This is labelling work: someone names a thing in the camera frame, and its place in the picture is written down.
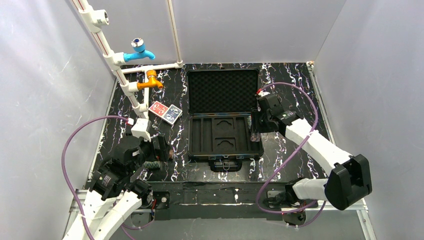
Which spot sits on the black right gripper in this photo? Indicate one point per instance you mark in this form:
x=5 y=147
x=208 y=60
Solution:
x=255 y=121

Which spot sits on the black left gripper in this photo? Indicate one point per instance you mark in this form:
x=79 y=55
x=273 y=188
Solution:
x=159 y=147

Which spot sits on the brown poker chip stack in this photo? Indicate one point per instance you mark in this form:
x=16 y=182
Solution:
x=171 y=154

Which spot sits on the green poker chip stack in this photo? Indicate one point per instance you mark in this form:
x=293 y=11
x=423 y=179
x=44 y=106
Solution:
x=152 y=165

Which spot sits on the blue orange poker chip stack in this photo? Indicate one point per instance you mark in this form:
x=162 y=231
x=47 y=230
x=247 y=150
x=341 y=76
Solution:
x=255 y=137

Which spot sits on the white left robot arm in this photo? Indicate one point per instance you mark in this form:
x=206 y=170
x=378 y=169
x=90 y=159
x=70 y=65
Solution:
x=112 y=196

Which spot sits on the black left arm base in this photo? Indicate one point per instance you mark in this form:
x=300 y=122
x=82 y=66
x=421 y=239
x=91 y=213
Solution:
x=150 y=199

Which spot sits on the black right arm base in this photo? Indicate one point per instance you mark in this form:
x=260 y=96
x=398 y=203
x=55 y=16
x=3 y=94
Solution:
x=285 y=205

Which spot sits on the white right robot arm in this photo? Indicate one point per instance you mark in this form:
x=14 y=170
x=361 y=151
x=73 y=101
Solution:
x=349 y=177

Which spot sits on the black foam-lined poker case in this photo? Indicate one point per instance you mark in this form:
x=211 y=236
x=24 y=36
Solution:
x=219 y=108

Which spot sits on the blue playing card deck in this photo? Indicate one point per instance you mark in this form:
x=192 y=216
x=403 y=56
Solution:
x=172 y=114

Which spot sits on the red playing card deck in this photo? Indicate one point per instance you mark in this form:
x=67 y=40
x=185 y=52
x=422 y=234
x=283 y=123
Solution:
x=158 y=109

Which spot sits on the orange plastic faucet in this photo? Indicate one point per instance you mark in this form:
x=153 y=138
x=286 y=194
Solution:
x=152 y=81

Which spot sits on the blue plastic faucet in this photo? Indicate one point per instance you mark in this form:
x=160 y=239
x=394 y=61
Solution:
x=140 y=51

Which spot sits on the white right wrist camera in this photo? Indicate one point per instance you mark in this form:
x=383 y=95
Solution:
x=263 y=93

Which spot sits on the aluminium front rail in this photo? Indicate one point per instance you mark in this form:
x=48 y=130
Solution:
x=220 y=203

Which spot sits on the white PVC pipe frame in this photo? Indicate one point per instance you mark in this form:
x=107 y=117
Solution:
x=94 y=20

